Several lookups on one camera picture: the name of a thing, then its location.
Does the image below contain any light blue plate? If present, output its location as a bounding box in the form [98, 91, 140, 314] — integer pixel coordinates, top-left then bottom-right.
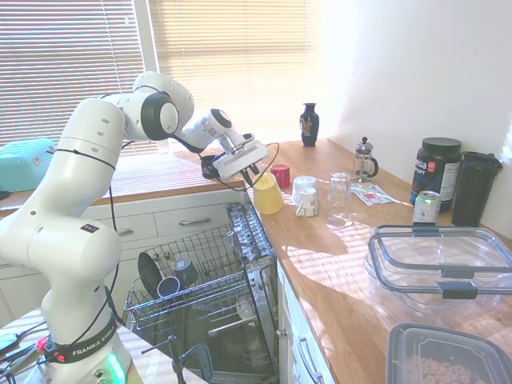
[172, 256, 200, 287]

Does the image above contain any yellow mug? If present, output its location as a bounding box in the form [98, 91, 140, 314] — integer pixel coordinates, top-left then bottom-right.
[252, 171, 286, 216]

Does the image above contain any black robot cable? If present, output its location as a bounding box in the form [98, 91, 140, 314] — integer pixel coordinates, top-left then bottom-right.
[53, 141, 282, 353]

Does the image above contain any white dish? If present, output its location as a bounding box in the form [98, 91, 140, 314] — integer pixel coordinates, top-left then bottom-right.
[235, 294, 258, 322]

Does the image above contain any red cup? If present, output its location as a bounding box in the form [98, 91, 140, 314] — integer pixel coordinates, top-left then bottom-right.
[270, 164, 292, 190]

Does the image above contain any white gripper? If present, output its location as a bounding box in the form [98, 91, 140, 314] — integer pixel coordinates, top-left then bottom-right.
[212, 140, 269, 189]

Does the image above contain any clear plastic food container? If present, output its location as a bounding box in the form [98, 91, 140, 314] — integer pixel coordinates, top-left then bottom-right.
[362, 255, 512, 322]

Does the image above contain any dark container with snacks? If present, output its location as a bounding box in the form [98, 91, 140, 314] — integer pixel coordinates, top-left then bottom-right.
[385, 322, 512, 384]

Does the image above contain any black stand clamp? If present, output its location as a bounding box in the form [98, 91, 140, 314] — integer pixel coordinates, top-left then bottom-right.
[141, 334, 214, 384]

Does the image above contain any printed paper leaflet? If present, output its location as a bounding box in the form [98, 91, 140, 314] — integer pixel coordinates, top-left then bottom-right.
[349, 182, 402, 207]

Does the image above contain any white ribbed cup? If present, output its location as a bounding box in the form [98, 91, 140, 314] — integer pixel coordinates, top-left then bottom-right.
[290, 175, 319, 207]

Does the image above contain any black jar with print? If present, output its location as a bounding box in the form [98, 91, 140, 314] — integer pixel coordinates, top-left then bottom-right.
[200, 153, 219, 179]

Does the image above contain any black shaker bottle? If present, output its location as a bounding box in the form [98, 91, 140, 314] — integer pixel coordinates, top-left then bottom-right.
[451, 150, 505, 228]

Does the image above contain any narrow window blind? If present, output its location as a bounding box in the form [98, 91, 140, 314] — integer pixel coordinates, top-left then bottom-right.
[0, 0, 155, 150]

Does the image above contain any white drawer cabinet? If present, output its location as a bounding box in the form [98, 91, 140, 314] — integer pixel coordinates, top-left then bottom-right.
[0, 186, 250, 321]

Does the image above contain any glass french press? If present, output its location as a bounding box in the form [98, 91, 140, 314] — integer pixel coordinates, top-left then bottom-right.
[353, 136, 380, 185]

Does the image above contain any navy blue mug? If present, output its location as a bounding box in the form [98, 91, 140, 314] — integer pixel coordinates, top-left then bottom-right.
[156, 275, 182, 299]

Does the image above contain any white patterned cup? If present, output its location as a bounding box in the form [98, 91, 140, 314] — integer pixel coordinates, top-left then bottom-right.
[295, 187, 322, 218]

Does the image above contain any dark painted vase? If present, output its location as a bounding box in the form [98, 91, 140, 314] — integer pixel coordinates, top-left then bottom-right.
[299, 102, 321, 149]

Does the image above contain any wire dishwasher rack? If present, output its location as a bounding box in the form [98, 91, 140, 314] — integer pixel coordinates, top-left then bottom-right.
[122, 222, 278, 334]

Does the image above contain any wide window blind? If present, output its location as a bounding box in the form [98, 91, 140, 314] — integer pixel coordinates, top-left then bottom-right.
[147, 0, 326, 150]

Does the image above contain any white cabinet with curved handle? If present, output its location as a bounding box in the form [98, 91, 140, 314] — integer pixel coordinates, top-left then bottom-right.
[274, 258, 338, 384]

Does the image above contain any teal box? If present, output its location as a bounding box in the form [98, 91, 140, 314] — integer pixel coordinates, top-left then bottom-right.
[0, 137, 55, 193]

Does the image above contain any white green drink can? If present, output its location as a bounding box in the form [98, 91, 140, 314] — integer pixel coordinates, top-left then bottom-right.
[411, 190, 442, 227]

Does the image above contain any large clear drinking glass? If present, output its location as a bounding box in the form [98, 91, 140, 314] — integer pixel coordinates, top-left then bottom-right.
[326, 171, 354, 210]

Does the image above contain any black protein powder tub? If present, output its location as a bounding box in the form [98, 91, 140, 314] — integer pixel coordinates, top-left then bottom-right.
[410, 137, 463, 214]

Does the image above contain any grey dishwasher cutlery tray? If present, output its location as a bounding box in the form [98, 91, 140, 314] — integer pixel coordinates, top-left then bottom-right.
[225, 202, 277, 266]

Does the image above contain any clear lid with grey rim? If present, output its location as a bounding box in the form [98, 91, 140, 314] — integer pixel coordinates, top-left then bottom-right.
[367, 224, 512, 282]

